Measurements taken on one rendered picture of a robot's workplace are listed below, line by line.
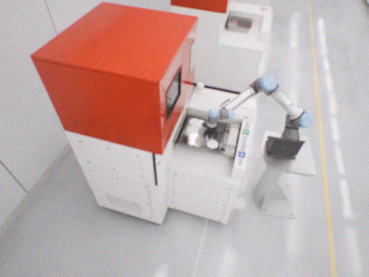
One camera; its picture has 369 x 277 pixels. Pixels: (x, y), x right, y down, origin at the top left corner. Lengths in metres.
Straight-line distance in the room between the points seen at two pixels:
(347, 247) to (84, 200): 2.77
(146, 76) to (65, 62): 0.45
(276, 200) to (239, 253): 0.75
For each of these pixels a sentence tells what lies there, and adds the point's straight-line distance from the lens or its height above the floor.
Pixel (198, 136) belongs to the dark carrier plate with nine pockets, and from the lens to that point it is 2.27.
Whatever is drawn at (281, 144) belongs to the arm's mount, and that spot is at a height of 0.99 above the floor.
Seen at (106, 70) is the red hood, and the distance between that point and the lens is 1.41.
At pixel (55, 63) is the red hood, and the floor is 1.80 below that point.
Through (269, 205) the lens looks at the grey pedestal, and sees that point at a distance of 3.05.
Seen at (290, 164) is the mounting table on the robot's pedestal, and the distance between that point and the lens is 2.38.
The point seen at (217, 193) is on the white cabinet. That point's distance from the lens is 2.28.
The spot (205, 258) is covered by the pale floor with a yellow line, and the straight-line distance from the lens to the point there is 2.70.
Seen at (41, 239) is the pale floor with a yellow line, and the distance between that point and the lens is 3.04.
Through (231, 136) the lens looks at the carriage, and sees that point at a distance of 2.34.
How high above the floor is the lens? 2.57
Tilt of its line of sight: 48 degrees down
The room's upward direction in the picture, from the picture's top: 3 degrees clockwise
